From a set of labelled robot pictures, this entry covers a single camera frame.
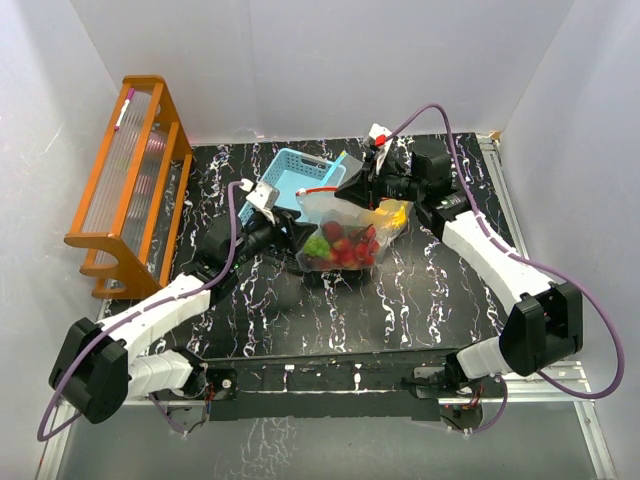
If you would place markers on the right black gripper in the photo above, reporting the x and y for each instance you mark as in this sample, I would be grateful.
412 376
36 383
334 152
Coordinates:
363 189

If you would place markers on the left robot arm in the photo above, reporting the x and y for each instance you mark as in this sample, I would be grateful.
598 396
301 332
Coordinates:
135 340

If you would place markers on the red fake strawberries bunch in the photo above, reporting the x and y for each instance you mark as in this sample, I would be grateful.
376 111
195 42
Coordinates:
352 247

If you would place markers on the pink white marker pen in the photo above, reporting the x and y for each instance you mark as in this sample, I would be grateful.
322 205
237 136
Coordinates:
126 103

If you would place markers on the orange wooden rack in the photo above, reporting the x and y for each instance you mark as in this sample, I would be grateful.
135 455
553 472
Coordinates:
129 215

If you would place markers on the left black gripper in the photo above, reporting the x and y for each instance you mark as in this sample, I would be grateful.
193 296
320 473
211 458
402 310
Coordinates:
295 233

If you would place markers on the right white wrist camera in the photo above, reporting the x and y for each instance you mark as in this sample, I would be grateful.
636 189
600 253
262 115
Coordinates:
379 138

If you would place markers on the aluminium frame rail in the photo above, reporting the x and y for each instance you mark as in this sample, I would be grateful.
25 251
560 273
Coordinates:
328 417

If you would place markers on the green fake grapes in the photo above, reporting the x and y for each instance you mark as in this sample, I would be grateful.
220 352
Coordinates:
317 246

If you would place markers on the red zip clear bag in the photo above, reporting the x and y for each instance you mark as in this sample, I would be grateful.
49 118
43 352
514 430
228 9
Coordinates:
320 206

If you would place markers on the black base bar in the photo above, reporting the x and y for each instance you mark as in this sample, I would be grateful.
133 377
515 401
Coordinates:
392 383

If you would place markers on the blue zip clear bag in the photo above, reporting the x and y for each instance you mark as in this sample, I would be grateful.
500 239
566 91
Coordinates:
353 166

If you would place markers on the light blue plastic basket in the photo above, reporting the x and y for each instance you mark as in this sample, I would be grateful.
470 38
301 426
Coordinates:
292 170

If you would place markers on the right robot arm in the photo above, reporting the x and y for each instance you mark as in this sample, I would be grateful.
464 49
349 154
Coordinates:
545 318

